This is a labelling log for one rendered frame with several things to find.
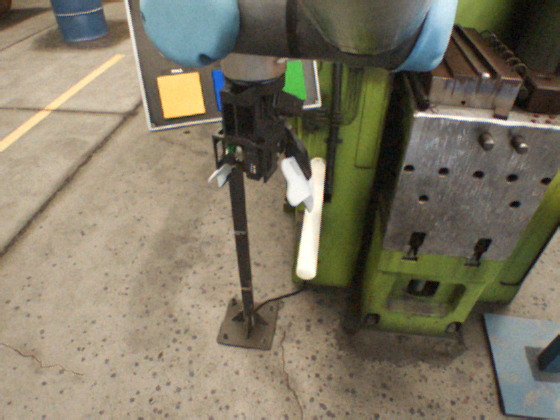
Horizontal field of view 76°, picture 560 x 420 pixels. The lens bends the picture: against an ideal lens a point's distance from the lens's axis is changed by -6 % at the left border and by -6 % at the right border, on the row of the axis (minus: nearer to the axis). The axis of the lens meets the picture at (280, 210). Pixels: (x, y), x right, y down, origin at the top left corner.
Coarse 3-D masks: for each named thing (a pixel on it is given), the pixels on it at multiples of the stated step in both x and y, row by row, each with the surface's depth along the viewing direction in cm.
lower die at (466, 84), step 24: (456, 24) 110; (456, 48) 96; (480, 48) 96; (432, 72) 85; (456, 72) 83; (480, 72) 81; (504, 72) 83; (432, 96) 86; (456, 96) 85; (480, 96) 84; (504, 96) 83
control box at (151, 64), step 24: (144, 48) 65; (144, 72) 66; (168, 72) 67; (192, 72) 68; (312, 72) 74; (144, 96) 67; (312, 96) 75; (168, 120) 69; (192, 120) 70; (216, 120) 71
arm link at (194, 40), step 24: (144, 0) 25; (168, 0) 25; (192, 0) 24; (216, 0) 24; (240, 0) 25; (264, 0) 25; (144, 24) 26; (168, 24) 26; (192, 24) 25; (216, 24) 25; (240, 24) 26; (264, 24) 26; (168, 48) 27; (192, 48) 26; (216, 48) 26; (240, 48) 28; (264, 48) 28; (288, 48) 27
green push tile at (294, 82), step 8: (288, 64) 72; (296, 64) 72; (288, 72) 72; (296, 72) 72; (288, 80) 72; (296, 80) 72; (288, 88) 72; (296, 88) 73; (304, 88) 73; (304, 96) 73
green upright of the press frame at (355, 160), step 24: (360, 72) 98; (384, 72) 98; (360, 96) 103; (384, 96) 102; (360, 120) 108; (384, 120) 107; (312, 144) 115; (360, 144) 113; (336, 168) 120; (360, 168) 118; (336, 192) 126; (360, 192) 124; (336, 216) 133; (360, 216) 131; (336, 240) 141; (360, 240) 139; (336, 264) 149
